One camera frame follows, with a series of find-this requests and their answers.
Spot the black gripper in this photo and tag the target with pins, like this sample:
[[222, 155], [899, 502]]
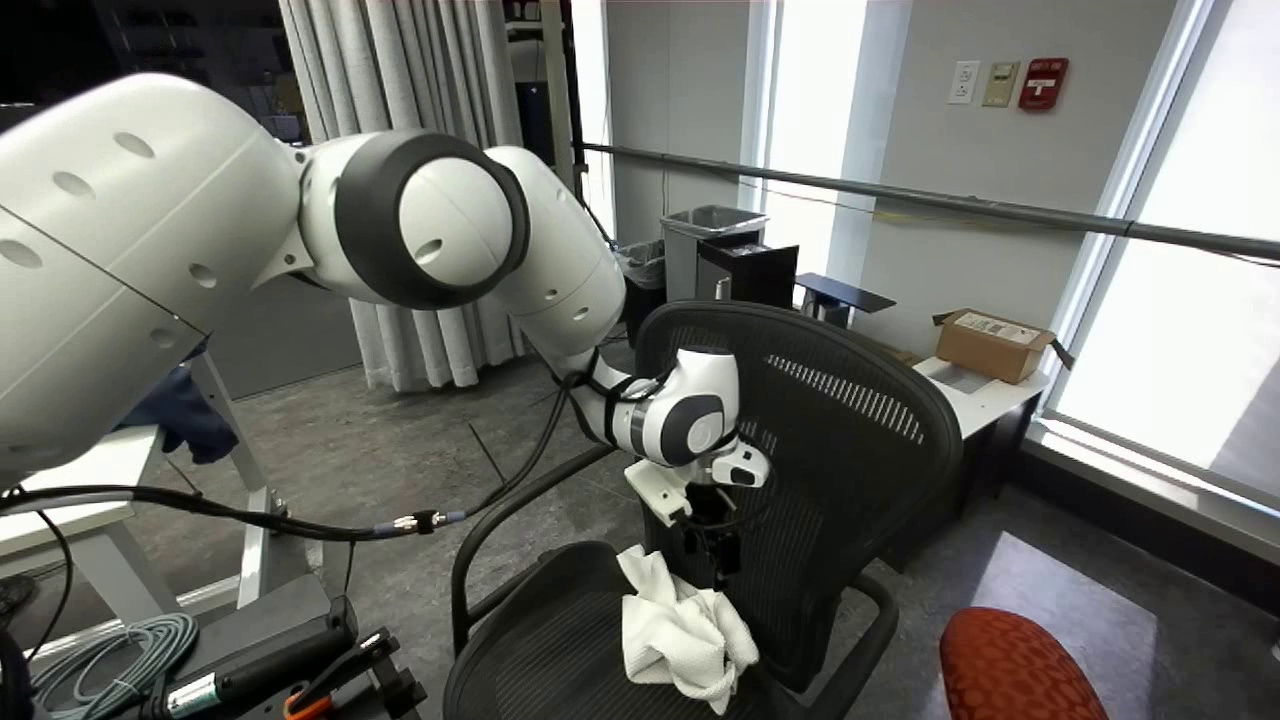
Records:
[[701, 523]]

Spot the white waffle cloth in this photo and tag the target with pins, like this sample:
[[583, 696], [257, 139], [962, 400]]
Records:
[[683, 641]]

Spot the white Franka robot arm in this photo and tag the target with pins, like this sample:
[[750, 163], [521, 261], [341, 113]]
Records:
[[162, 243]]

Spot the black mesh office chair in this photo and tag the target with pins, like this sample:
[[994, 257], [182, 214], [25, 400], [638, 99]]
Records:
[[827, 507]]

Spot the dark blue cloth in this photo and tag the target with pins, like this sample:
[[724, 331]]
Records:
[[186, 413]]

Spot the black square bin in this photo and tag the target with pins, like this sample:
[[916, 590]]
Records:
[[750, 274]]

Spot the black low bench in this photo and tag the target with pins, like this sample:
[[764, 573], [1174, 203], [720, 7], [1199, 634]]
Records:
[[840, 295]]

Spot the red round stool cushion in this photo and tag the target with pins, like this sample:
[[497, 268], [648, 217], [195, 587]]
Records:
[[1020, 665]]

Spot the grey bin with clear liner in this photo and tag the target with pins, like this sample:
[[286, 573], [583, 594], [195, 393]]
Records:
[[704, 233]]

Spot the brown cardboard box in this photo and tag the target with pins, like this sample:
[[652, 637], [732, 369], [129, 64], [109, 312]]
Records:
[[989, 345]]

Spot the orange black bar clamp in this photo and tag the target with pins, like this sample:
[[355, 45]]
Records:
[[355, 674]]

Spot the grey curtain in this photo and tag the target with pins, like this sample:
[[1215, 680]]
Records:
[[401, 80]]

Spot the red fire alarm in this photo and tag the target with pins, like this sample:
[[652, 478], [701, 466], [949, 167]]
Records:
[[1047, 84]]

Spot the grey horizontal wall rail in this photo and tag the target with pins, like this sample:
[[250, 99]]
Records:
[[934, 203]]

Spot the white light switch plate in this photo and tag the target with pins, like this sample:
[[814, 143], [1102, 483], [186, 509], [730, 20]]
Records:
[[966, 80]]

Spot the beige wall thermostat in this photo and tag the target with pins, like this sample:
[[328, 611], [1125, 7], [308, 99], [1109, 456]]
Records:
[[1001, 84]]

